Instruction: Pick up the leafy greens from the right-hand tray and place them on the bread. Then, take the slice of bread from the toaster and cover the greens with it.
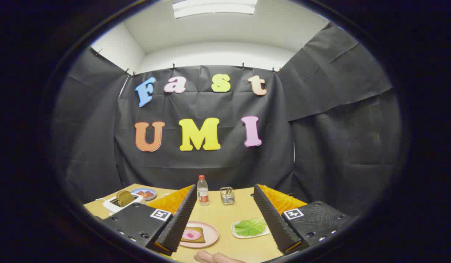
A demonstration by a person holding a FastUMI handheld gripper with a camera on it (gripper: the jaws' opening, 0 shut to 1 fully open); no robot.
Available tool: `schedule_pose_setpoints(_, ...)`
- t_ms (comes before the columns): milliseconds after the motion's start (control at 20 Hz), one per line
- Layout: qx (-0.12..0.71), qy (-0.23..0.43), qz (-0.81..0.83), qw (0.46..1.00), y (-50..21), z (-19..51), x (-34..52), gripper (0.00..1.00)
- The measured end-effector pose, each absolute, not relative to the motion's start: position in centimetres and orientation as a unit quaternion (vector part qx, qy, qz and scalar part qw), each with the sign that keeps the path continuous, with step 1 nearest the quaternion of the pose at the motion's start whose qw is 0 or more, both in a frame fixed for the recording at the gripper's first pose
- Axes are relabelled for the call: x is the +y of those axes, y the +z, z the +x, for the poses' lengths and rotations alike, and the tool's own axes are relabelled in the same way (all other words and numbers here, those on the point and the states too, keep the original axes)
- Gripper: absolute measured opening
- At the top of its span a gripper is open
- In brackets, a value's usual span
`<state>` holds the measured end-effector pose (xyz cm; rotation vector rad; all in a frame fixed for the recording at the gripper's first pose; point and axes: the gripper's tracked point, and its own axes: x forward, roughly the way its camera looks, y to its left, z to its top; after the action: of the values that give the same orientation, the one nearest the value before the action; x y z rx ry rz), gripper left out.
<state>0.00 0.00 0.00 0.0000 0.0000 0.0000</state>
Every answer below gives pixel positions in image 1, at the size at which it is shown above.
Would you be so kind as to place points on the brown toast under ham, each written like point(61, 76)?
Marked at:
point(203, 239)

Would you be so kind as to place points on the ceiling light panel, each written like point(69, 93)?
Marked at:
point(214, 7)

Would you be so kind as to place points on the white toaster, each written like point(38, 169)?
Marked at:
point(109, 207)

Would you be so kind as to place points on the pink ham slice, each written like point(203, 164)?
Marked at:
point(191, 234)

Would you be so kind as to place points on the red tomato slices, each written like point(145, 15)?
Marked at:
point(145, 194)

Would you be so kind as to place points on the brown bread slice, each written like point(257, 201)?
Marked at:
point(125, 198)

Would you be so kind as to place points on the green lettuce leaf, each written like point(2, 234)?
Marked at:
point(249, 227)

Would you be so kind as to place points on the black backdrop cloth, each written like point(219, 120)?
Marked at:
point(211, 160)

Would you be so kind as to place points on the white square plate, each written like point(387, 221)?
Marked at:
point(243, 236)

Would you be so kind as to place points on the clear plastic water bottle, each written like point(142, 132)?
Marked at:
point(203, 193)

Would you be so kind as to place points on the pink round plate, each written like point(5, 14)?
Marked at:
point(211, 233)

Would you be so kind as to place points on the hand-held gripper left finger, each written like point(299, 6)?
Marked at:
point(181, 223)

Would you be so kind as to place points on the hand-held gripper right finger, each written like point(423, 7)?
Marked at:
point(271, 223)

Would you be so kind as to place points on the blue plate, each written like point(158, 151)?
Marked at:
point(153, 196)

